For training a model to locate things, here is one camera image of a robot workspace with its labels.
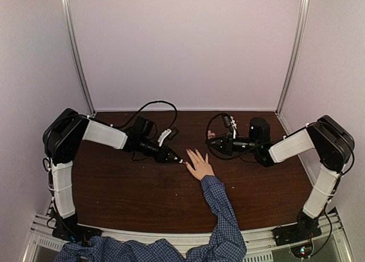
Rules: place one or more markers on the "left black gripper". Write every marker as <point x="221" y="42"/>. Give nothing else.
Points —
<point x="162" y="156"/>

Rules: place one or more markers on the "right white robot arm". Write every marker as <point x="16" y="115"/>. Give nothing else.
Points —
<point x="332" y="144"/>

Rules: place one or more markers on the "aluminium frame post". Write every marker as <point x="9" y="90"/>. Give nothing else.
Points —
<point x="66" y="6"/>
<point x="294" y="55"/>

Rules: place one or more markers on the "right aluminium frame post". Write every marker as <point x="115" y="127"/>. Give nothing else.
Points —
<point x="294" y="55"/>

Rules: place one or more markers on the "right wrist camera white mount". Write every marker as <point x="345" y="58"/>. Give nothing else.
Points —
<point x="230" y="124"/>

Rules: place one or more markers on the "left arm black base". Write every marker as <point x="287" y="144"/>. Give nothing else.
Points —
<point x="81" y="233"/>

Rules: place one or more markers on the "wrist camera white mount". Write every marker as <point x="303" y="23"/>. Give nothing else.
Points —
<point x="167" y="135"/>
<point x="230" y="124"/>

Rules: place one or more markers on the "pink nail polish bottle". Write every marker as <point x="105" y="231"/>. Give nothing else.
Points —
<point x="211" y="134"/>

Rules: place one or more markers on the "left aluminium frame post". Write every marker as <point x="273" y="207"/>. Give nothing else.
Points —
<point x="66" y="6"/>

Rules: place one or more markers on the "mannequin hand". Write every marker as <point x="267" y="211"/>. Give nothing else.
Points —
<point x="198" y="166"/>

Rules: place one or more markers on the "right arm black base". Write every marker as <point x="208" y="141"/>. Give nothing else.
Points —
<point x="291" y="234"/>

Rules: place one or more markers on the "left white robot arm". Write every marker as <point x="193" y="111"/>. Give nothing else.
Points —
<point x="62" y="140"/>

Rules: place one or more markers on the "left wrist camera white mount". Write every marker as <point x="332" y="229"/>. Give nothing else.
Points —
<point x="167" y="135"/>

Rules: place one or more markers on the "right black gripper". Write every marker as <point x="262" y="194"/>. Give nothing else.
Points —
<point x="227" y="146"/>

